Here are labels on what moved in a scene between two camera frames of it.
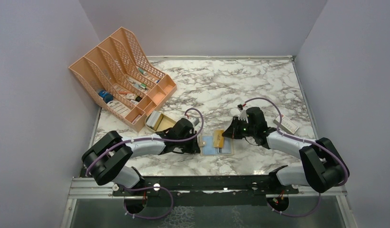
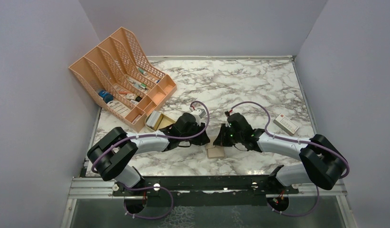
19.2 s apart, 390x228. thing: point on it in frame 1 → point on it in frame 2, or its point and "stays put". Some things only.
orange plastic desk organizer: x=123 y=82 stays put
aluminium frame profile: x=88 y=188 stays put
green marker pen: x=142 y=71 stays put
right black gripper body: x=243 y=128 → x=237 y=137
